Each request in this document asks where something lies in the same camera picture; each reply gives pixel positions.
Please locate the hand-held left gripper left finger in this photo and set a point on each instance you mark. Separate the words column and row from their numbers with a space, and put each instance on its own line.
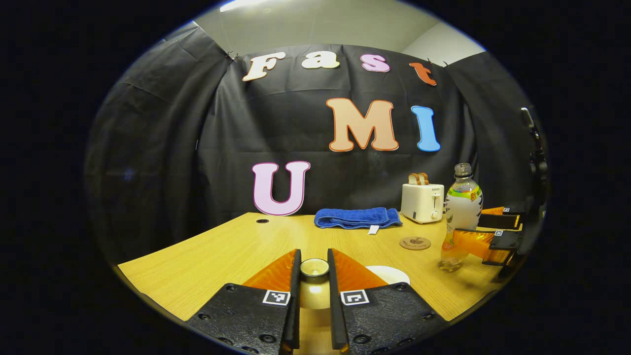
column 246, row 315

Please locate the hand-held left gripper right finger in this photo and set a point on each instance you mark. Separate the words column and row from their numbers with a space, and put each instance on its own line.
column 384, row 315

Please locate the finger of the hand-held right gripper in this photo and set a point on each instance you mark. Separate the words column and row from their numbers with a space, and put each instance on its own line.
column 503, row 219
column 493, row 244

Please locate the white teacup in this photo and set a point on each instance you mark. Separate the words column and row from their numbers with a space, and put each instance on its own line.
column 389, row 273

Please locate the clear water bottle white label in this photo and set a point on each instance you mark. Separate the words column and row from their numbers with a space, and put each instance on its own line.
column 461, row 212

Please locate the round cork coaster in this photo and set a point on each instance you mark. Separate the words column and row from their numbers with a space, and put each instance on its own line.
column 415, row 243

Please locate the cream white toaster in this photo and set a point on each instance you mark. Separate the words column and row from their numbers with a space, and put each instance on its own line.
column 419, row 202

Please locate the toasted bread slice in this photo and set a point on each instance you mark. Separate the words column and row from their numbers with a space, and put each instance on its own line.
column 424, row 178
column 413, row 179

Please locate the blue folded towel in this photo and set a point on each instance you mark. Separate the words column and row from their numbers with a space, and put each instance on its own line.
column 355, row 217

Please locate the black backdrop cloth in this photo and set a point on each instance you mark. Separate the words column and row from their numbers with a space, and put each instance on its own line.
column 197, row 148

